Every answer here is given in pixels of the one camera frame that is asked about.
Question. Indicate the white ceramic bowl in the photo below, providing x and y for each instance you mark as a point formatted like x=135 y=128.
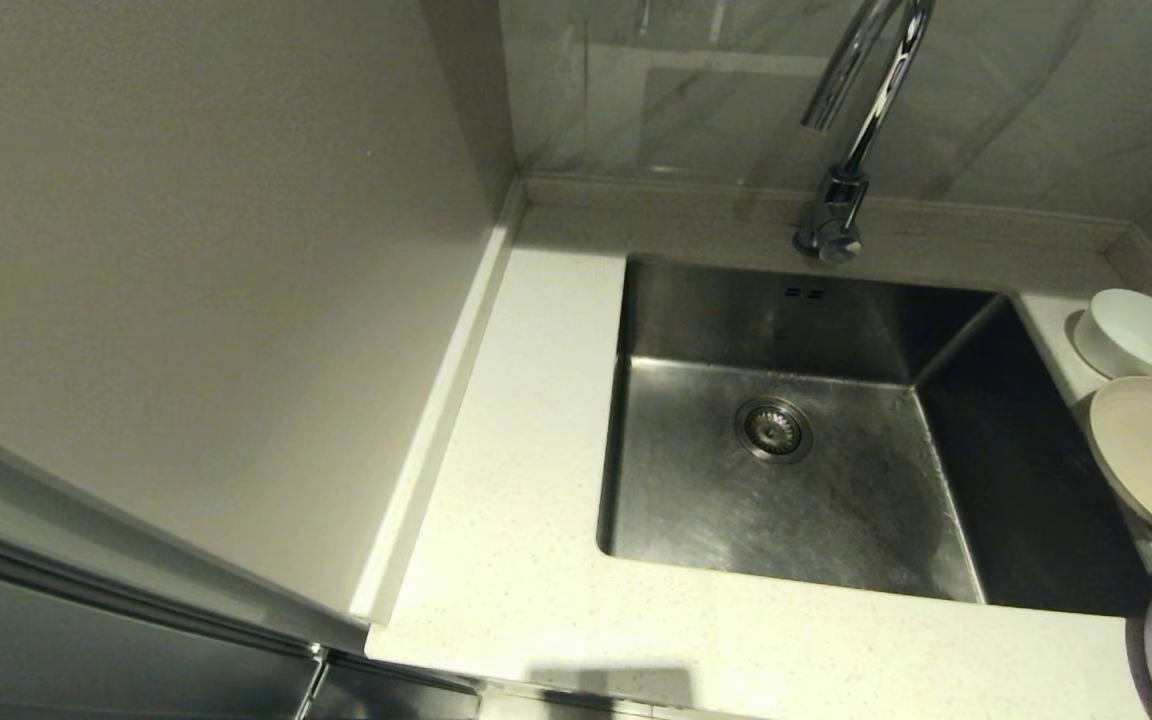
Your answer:
x=1141 y=335

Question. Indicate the round metal sink strainer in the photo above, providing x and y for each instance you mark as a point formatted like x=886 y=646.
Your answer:
x=774 y=430

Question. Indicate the stainless steel sink basin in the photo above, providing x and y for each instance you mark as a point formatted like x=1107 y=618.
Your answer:
x=836 y=520

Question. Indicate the chrome gooseneck faucet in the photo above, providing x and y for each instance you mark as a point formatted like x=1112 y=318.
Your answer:
x=836 y=215

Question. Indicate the tall grey cabinet panel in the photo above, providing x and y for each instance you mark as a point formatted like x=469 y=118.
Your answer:
x=186 y=250

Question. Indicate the glossy dark cabinet panel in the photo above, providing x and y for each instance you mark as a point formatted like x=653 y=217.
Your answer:
x=86 y=660

